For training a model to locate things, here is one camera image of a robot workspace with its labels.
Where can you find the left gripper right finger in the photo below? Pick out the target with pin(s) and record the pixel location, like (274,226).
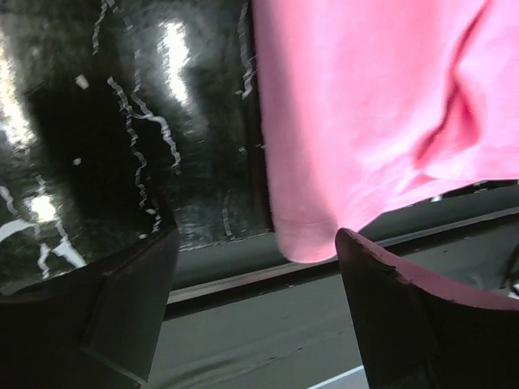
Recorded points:
(419,329)

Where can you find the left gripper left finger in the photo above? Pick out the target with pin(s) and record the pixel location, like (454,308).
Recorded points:
(95,327)

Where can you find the pink t shirt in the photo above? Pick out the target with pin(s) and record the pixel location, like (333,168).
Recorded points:
(369,106)

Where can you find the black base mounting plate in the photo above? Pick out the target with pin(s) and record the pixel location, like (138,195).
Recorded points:
(290,326)

